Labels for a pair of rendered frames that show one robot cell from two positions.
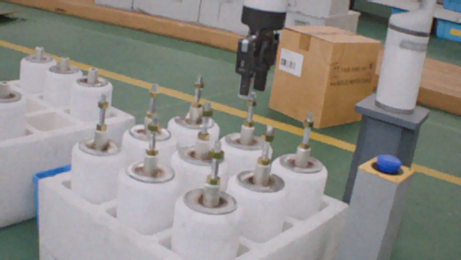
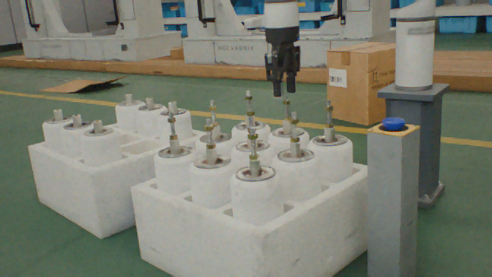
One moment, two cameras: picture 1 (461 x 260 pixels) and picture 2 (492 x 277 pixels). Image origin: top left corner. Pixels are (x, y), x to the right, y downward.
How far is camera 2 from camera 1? 15 cm
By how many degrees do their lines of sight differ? 9
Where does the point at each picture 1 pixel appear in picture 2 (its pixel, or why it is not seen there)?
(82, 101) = (168, 127)
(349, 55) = (385, 61)
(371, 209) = (385, 162)
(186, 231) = (239, 198)
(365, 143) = not seen: hidden behind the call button
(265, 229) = (304, 190)
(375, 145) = not seen: hidden behind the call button
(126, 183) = (194, 171)
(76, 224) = (162, 214)
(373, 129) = (396, 108)
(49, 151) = (144, 168)
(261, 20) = (279, 37)
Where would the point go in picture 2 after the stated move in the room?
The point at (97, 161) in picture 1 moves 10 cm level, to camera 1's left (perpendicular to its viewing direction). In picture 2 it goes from (173, 162) to (127, 163)
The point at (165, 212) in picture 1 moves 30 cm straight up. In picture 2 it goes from (227, 189) to (213, 32)
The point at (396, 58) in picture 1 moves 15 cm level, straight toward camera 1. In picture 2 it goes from (405, 45) to (398, 54)
